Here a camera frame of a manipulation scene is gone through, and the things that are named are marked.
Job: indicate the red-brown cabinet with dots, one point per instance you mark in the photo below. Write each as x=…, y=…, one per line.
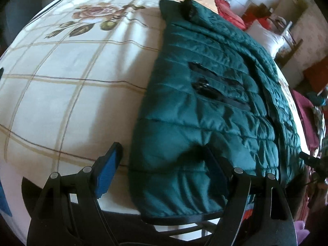
x=316, y=75

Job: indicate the wooden chair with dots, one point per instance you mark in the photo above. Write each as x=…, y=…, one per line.
x=294, y=48

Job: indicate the white pillow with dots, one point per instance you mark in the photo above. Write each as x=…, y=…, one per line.
x=266, y=39

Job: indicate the teal cloth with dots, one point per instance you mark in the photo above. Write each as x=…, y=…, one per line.
x=317, y=98

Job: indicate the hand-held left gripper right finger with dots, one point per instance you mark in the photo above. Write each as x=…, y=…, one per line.
x=220, y=169

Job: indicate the red heart-shaped cushion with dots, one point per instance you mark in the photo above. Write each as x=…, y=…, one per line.
x=228, y=12

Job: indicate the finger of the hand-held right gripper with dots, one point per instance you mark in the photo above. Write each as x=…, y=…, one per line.
x=307, y=158

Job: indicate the maroon cloth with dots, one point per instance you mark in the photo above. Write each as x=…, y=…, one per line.
x=303, y=107

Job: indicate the purple cloth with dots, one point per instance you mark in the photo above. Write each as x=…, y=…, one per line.
x=301, y=233

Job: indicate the red cloth on chair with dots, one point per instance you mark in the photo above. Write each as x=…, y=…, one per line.
x=256, y=15

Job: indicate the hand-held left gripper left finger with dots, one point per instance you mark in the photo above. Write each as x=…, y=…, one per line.
x=107, y=174

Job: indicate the green quilted puffer jacket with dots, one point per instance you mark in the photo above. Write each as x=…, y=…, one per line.
x=205, y=112

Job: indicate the bed with floral checked sheet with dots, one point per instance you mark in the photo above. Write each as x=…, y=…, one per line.
x=64, y=94

